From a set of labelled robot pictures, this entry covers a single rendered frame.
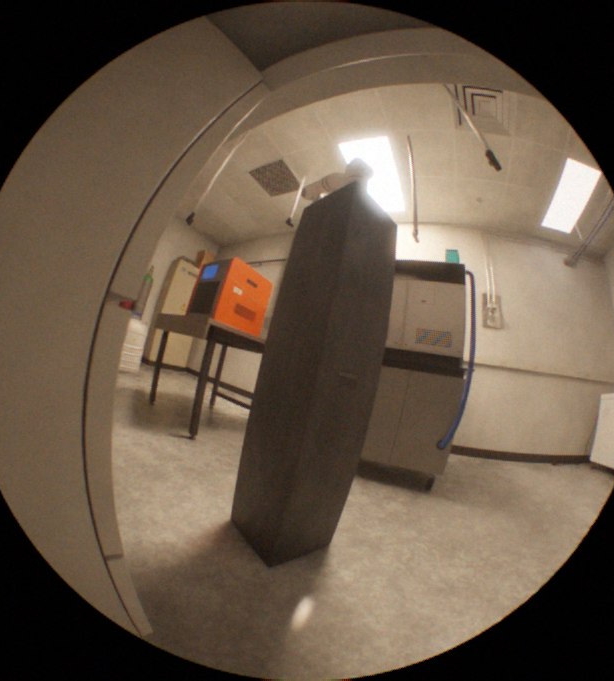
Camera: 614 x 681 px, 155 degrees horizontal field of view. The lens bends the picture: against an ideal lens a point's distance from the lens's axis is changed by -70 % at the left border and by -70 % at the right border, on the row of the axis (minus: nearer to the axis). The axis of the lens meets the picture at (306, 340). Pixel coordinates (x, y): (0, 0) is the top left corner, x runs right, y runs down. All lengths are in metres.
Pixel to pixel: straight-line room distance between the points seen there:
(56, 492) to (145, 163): 0.19
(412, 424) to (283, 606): 1.07
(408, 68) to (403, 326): 1.33
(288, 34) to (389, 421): 1.43
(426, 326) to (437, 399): 0.45
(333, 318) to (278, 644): 0.72
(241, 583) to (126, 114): 0.74
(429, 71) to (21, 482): 0.46
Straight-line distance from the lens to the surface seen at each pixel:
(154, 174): 0.15
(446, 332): 1.45
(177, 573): 0.66
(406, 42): 0.27
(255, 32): 0.35
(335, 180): 1.14
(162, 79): 0.20
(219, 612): 0.61
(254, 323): 1.58
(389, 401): 1.33
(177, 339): 4.30
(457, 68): 0.34
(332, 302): 0.49
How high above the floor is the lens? 0.54
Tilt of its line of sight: 8 degrees up
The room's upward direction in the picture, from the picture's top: 13 degrees clockwise
